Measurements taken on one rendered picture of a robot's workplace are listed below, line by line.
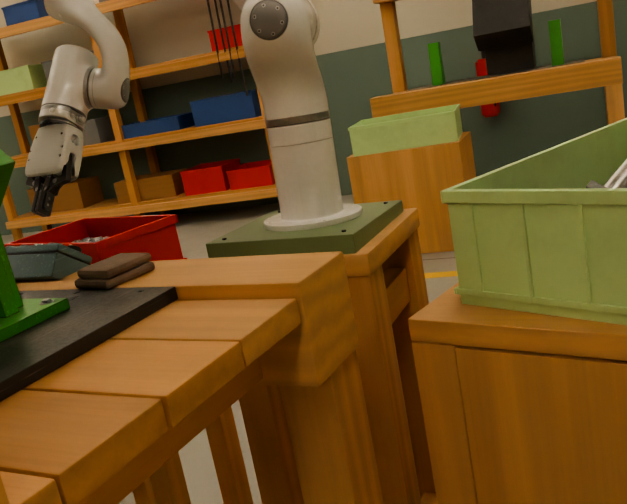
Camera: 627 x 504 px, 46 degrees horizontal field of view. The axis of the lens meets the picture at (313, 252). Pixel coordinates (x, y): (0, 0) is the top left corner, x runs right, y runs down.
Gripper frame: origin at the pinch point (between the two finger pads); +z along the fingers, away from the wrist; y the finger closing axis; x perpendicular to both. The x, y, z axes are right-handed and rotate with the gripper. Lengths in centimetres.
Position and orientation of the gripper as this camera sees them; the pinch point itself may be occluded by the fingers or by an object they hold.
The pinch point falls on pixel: (42, 204)
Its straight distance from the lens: 145.5
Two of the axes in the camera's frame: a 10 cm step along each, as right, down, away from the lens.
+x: -4.7, -3.1, -8.3
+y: -8.8, 0.4, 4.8
